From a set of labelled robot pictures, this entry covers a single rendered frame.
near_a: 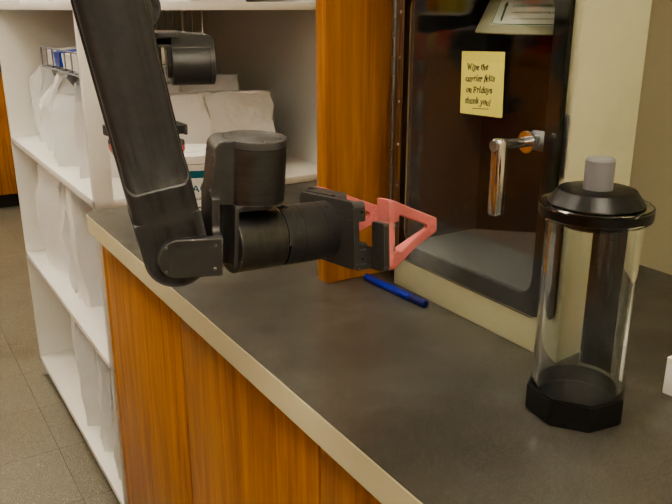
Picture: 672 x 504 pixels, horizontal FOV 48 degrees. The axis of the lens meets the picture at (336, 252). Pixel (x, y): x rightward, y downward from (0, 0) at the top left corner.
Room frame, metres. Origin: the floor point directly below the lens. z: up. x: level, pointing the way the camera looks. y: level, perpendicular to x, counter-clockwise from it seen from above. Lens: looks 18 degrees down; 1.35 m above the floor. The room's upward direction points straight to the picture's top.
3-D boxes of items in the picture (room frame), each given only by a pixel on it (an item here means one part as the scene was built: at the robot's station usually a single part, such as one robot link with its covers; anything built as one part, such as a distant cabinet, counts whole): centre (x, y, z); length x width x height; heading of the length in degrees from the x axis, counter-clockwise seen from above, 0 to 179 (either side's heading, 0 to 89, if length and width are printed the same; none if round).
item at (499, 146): (0.84, -0.20, 1.17); 0.05 x 0.03 x 0.10; 122
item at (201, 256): (0.66, 0.11, 1.18); 0.12 x 0.09 x 0.11; 110
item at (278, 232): (0.67, 0.08, 1.15); 0.07 x 0.06 x 0.07; 122
